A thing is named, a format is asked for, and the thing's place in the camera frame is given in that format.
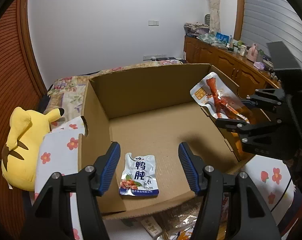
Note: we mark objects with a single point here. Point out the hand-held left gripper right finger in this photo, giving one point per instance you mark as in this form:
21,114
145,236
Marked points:
188,167

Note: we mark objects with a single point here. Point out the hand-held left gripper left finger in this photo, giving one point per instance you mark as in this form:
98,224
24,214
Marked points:
111,167

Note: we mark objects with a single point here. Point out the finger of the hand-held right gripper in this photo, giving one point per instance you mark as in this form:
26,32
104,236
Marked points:
253,128
268,100

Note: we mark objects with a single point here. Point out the white blue snack packet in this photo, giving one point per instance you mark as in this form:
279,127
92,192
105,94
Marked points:
138,172

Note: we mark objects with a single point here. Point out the chicken feet snack packet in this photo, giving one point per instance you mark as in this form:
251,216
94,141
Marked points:
210,92

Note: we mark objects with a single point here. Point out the brown cardboard box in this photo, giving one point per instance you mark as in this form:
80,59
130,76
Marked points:
153,92

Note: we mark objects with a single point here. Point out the clear packet of brown snacks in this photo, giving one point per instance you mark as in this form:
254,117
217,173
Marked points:
178,215

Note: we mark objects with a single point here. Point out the purple small object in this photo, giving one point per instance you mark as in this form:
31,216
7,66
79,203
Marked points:
259,65

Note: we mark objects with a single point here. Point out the pink bottle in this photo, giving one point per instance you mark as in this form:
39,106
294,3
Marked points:
252,53

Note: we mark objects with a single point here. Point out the white red-flower bedsheet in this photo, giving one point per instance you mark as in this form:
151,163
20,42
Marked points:
56,150

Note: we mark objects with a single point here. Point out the group of small bottles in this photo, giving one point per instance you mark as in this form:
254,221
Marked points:
237,48

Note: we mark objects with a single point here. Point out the orange snack packet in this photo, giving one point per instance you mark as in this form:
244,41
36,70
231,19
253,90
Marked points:
183,235

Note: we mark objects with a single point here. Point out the wooden cabinet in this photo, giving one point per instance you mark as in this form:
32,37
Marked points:
215,55

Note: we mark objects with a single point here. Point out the blue box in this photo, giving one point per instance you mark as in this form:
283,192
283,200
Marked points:
221,37

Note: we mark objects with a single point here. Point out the beige floral quilt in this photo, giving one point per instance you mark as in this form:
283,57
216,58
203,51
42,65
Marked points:
68,97

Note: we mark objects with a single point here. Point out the grey window blind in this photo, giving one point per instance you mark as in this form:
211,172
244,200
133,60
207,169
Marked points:
265,17

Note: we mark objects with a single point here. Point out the green patterned cloth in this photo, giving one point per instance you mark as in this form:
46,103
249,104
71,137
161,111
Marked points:
207,38

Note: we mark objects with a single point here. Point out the yellow plush toy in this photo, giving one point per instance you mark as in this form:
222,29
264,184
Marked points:
18,142

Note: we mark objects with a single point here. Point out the beige patterned curtain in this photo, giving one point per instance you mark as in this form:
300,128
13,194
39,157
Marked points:
214,17

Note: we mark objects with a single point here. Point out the dark hand fan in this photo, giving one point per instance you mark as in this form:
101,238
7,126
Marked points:
207,19

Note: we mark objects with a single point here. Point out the stack of folded cloths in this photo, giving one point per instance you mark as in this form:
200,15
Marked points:
195,30

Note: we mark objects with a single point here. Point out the wooden slatted door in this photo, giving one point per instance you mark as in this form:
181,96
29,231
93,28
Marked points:
11,80

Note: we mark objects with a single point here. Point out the wooden window frame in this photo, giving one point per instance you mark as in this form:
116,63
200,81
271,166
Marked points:
239,10

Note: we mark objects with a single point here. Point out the wall outlet strip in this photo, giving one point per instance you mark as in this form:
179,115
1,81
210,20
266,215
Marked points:
154,56

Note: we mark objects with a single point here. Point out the white wall switch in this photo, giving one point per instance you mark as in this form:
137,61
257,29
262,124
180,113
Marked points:
154,23

